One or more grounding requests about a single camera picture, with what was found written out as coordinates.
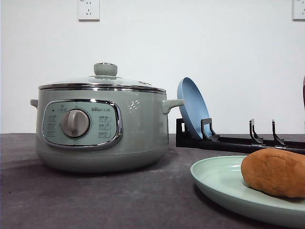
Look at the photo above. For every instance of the blue plate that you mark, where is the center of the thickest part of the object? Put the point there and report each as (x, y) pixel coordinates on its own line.
(195, 108)

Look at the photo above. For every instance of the brown potato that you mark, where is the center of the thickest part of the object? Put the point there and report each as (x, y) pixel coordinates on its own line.
(276, 171)

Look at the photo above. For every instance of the white wall socket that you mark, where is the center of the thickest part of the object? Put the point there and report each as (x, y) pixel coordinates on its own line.
(297, 11)
(88, 10)

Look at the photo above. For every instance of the green electric steamer pot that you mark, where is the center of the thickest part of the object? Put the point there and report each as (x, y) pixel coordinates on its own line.
(102, 130)

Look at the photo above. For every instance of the black plate rack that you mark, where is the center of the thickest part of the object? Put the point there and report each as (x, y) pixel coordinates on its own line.
(211, 140)

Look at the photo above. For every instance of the green plate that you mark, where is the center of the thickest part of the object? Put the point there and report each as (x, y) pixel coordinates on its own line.
(222, 177)

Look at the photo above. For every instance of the glass pot lid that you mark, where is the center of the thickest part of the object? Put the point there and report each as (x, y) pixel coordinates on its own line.
(104, 78)

